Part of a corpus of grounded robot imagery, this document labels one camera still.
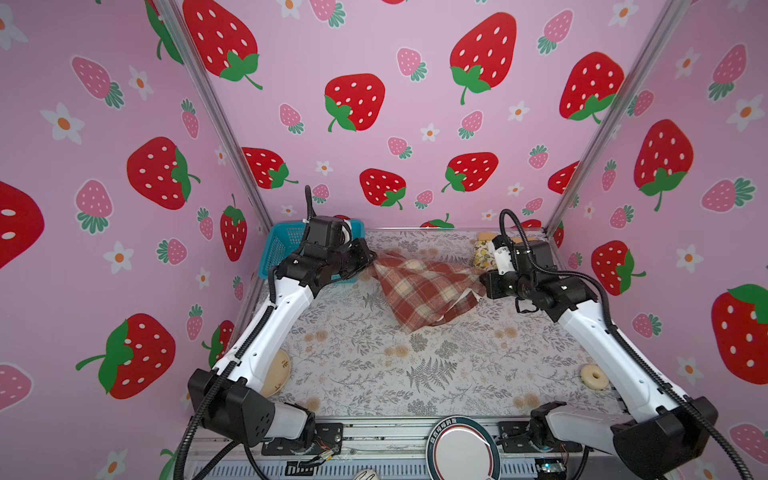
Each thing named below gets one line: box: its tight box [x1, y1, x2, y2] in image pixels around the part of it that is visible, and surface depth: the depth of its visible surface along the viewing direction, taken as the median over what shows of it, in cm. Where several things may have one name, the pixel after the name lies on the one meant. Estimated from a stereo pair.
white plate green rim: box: [426, 415, 502, 480], surface depth 73 cm
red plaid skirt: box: [369, 251, 486, 333], surface depth 81 cm
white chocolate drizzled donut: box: [353, 469, 380, 480], surface depth 68 cm
